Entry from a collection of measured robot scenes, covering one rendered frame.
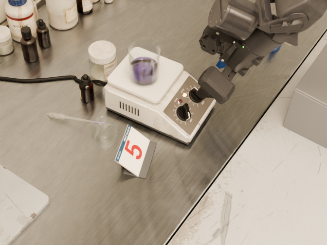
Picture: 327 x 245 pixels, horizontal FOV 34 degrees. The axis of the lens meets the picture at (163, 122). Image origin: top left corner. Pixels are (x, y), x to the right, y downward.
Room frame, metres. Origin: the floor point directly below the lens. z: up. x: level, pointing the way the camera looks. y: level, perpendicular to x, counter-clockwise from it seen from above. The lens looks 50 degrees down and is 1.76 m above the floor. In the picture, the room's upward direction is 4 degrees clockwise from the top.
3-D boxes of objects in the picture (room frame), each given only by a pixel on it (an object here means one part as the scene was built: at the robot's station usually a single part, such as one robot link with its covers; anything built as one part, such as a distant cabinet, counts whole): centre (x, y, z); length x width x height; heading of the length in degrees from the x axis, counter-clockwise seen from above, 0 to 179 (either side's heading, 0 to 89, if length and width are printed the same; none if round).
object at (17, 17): (0.97, 0.34, 0.96); 0.06 x 0.06 x 0.11
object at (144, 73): (0.76, 0.05, 1.03); 0.07 x 0.06 x 0.08; 149
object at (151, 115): (0.76, 0.02, 0.94); 0.22 x 0.13 x 0.08; 64
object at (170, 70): (0.77, 0.04, 0.98); 0.12 x 0.12 x 0.01; 64
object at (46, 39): (0.94, 0.29, 0.94); 0.03 x 0.03 x 0.07
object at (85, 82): (0.77, 0.17, 0.93); 0.03 x 0.03 x 0.07
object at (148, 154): (0.63, 0.05, 0.92); 0.09 x 0.06 x 0.04; 169
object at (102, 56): (0.84, 0.14, 0.94); 0.06 x 0.06 x 0.08
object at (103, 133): (0.68, 0.12, 0.91); 0.06 x 0.06 x 0.02
